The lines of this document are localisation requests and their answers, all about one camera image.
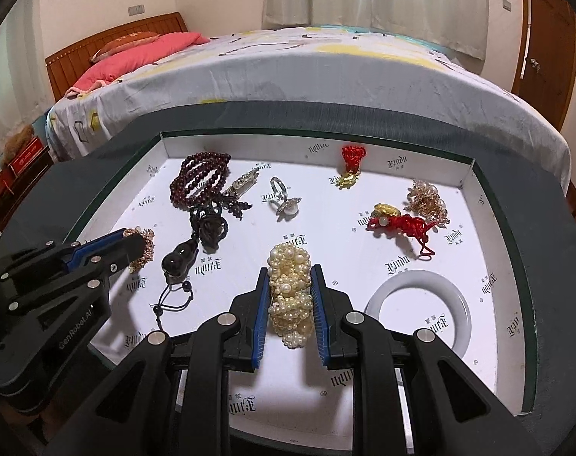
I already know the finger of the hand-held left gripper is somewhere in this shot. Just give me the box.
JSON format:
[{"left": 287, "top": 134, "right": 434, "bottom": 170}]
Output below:
[
  {"left": 0, "top": 229, "right": 129, "bottom": 290},
  {"left": 5, "top": 234, "right": 147, "bottom": 317}
]

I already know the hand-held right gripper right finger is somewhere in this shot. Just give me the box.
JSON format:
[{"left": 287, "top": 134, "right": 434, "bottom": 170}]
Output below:
[{"left": 311, "top": 263, "right": 545, "bottom": 456}]

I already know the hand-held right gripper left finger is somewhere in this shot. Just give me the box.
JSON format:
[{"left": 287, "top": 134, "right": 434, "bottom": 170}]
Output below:
[{"left": 41, "top": 266, "right": 272, "bottom": 456}]

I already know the rose gold chain bracelet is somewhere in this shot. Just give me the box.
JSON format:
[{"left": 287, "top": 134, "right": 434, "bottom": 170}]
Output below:
[{"left": 121, "top": 227, "right": 156, "bottom": 274}]

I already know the white pearl necklace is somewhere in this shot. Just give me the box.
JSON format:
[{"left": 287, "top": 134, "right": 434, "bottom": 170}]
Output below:
[{"left": 267, "top": 242, "right": 314, "bottom": 350}]

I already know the green jewelry box white lining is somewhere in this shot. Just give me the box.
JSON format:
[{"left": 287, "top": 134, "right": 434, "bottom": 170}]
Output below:
[{"left": 62, "top": 129, "right": 543, "bottom": 456}]

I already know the dark red bead bracelet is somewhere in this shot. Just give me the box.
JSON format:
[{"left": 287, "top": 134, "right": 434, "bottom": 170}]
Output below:
[{"left": 168, "top": 152, "right": 253, "bottom": 222}]

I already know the silver pearl ring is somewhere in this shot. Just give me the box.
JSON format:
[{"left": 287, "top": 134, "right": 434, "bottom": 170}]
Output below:
[{"left": 268, "top": 177, "right": 302, "bottom": 222}]

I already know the red cord gold ingot charm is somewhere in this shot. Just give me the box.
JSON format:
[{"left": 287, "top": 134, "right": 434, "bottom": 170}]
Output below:
[{"left": 366, "top": 203, "right": 438, "bottom": 260}]

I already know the silver rhinestone brooch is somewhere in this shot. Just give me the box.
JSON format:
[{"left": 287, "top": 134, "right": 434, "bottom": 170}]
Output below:
[{"left": 221, "top": 165, "right": 261, "bottom": 198}]

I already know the small red knot gold charm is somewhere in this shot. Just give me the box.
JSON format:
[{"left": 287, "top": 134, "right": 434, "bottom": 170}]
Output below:
[{"left": 334, "top": 145, "right": 367, "bottom": 190}]

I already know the wooden nightstand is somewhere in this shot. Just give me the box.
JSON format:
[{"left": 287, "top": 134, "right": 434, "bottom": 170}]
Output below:
[{"left": 0, "top": 149, "right": 53, "bottom": 229}]

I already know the red box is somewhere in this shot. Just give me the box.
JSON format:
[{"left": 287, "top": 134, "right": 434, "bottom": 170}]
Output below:
[{"left": 7, "top": 138, "right": 48, "bottom": 176}]

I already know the brown plush toy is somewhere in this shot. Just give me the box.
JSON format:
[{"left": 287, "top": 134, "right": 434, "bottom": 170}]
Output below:
[{"left": 3, "top": 126, "right": 34, "bottom": 162}]

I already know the pale jade bangle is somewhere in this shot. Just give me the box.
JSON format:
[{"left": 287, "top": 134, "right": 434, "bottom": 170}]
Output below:
[{"left": 364, "top": 270, "right": 473, "bottom": 357}]

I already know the wooden headboard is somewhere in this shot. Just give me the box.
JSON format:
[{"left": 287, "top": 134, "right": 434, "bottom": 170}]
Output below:
[{"left": 45, "top": 12, "right": 189, "bottom": 100}]

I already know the pink pillow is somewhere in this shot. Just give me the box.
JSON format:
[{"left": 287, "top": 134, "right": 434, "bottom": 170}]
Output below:
[{"left": 67, "top": 32, "right": 210, "bottom": 96}]

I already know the orange pillow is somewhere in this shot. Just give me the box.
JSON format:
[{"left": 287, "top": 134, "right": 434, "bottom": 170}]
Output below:
[{"left": 89, "top": 31, "right": 160, "bottom": 62}]

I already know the bed with patterned sheet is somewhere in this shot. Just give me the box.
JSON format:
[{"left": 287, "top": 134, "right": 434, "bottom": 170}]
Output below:
[{"left": 45, "top": 24, "right": 574, "bottom": 195}]

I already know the brown wooden door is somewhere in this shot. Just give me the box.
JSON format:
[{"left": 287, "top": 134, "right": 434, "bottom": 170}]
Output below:
[{"left": 511, "top": 0, "right": 576, "bottom": 131}]

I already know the black gourd pendant necklace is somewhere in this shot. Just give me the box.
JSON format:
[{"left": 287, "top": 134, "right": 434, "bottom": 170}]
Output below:
[{"left": 151, "top": 204, "right": 230, "bottom": 331}]

